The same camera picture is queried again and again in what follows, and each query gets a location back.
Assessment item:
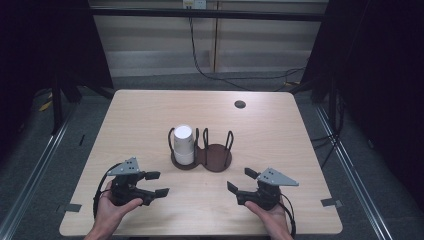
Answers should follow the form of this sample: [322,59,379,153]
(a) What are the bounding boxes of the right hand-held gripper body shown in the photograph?
[235,167,300,212]

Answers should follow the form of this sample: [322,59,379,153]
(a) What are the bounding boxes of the grey tape strip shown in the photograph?
[320,197,344,208]
[55,202,83,214]

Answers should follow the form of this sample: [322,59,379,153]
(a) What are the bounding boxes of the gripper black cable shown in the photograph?
[92,162,123,220]
[278,192,298,240]

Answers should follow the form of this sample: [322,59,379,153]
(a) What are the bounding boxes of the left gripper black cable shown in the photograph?
[92,162,123,220]

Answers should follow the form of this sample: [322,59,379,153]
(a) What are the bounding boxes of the brown cup holder wire loops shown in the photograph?
[167,126,235,174]

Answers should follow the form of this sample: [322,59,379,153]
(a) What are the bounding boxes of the bundle of black floor cables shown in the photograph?
[310,89,345,170]

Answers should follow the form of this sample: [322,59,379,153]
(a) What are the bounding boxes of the stack of white paper cups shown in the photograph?
[173,124,196,166]

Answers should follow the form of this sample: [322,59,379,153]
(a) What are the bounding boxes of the yellow floor tape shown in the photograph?
[38,92,54,113]

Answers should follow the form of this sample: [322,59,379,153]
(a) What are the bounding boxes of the black stand post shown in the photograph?
[50,75,65,136]

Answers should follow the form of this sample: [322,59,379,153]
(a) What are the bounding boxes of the long black wall cable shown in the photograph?
[187,8,306,92]

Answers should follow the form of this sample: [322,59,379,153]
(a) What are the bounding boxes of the white wall outlet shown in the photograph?
[182,0,208,10]

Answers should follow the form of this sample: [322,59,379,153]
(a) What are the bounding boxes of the metal floor rail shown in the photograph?
[314,104,395,240]
[0,105,78,240]

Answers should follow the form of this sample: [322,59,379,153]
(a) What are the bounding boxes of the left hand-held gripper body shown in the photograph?
[107,157,148,207]

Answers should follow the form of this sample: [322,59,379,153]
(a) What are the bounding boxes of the person's right hand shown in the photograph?
[244,197,292,235]

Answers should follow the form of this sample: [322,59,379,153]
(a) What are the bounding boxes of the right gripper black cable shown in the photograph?
[278,192,298,240]

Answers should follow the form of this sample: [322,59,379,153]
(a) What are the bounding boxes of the black horizontal bar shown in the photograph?
[89,7,330,23]

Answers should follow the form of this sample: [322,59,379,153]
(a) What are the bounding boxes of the black curtain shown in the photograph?
[0,0,115,161]
[300,0,424,212]

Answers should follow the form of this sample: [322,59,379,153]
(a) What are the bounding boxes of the person's left hand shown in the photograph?
[94,179,144,235]

